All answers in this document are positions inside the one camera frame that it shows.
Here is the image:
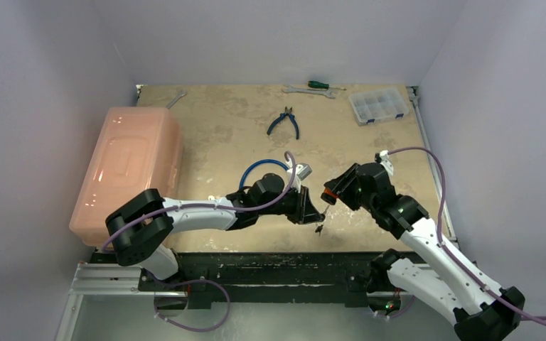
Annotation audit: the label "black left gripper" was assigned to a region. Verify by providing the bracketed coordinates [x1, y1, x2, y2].
[257, 183, 322, 224]

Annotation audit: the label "orange black padlock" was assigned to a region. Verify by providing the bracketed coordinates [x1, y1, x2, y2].
[321, 188, 338, 205]

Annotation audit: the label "black-headed key bunch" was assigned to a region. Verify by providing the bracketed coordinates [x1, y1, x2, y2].
[315, 205, 330, 236]

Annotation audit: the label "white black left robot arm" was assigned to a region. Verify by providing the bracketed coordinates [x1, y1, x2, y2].
[102, 173, 325, 291]

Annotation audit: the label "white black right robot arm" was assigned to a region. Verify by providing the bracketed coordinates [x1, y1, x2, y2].
[321, 163, 525, 340]

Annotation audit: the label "clear plastic organizer box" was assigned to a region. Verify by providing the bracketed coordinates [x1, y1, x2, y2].
[348, 87, 410, 126]

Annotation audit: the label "silver wrench near screwdriver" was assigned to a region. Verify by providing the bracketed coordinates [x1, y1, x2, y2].
[282, 85, 336, 99]

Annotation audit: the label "small silver wrench left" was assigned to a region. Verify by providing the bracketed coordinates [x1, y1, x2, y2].
[166, 90, 187, 109]

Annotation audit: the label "pink plastic storage box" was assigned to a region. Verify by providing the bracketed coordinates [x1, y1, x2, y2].
[69, 107, 183, 247]

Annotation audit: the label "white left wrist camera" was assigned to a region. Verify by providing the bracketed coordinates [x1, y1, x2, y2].
[284, 151, 312, 191]

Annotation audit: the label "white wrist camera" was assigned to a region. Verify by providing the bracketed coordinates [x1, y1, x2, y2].
[284, 151, 312, 191]
[375, 150, 394, 177]

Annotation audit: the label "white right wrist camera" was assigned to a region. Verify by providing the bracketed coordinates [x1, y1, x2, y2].
[375, 150, 394, 177]

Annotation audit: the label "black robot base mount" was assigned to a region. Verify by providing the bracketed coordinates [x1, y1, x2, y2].
[90, 251, 410, 310]

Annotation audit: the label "blue cable lock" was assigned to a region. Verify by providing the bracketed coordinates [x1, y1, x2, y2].
[238, 158, 289, 189]

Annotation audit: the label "blue-handled pliers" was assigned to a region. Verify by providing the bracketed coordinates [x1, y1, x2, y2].
[267, 107, 300, 140]

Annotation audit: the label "green-handled screwdriver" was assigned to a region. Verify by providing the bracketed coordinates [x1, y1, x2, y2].
[307, 80, 347, 91]

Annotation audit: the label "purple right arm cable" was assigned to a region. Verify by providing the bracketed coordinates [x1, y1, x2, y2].
[378, 146, 546, 330]

